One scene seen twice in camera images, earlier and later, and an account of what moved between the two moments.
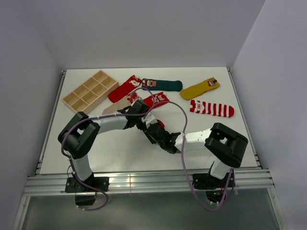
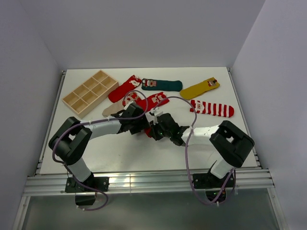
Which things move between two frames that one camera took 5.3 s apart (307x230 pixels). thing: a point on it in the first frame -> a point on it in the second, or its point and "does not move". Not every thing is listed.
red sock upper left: [124, 89] does not move
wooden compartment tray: [91, 92] does not move
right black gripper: [150, 137] -> [154, 131]
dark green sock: [162, 85] does not move
